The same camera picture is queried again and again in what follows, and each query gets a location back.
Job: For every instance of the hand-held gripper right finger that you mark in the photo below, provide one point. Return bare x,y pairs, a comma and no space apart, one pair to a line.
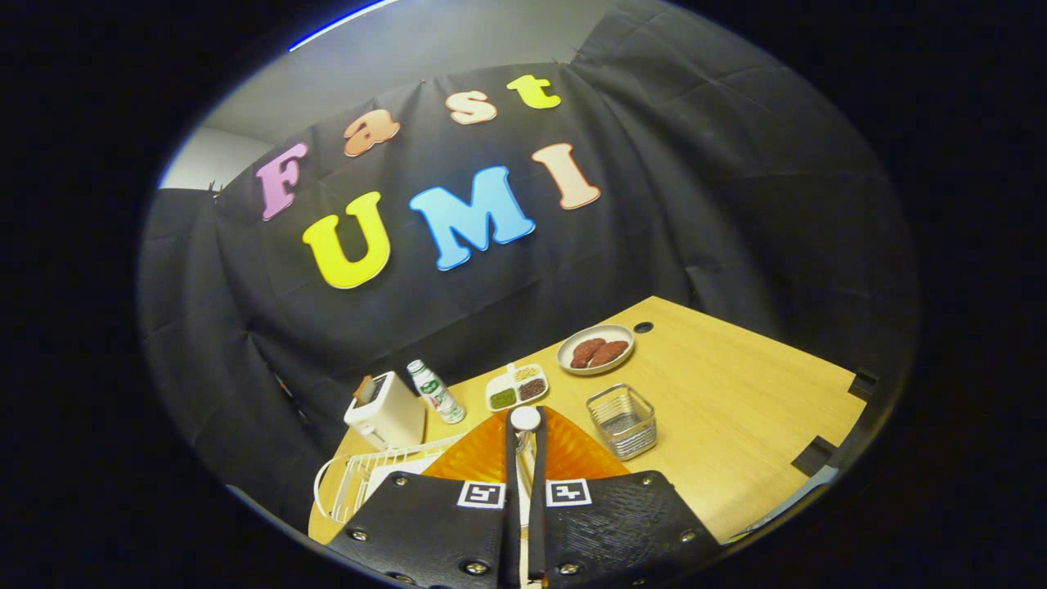
535,507

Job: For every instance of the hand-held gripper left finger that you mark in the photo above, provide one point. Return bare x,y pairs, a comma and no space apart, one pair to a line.
511,507

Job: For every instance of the white divided condiment dish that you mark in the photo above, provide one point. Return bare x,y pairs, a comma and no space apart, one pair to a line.
515,388

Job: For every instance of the grey shallow dish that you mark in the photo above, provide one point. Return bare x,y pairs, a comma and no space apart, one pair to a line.
622,334

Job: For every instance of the white drink bottle green label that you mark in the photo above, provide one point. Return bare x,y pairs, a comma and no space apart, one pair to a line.
438,397

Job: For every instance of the white toaster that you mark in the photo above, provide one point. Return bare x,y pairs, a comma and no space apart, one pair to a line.
388,417

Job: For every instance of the reddish brown meat patty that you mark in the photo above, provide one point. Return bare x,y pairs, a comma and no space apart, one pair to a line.
612,352
586,352

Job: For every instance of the brown toast slice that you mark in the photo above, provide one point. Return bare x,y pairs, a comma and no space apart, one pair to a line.
365,390

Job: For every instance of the black backdrop cloth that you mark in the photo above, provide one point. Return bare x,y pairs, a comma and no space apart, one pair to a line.
695,204

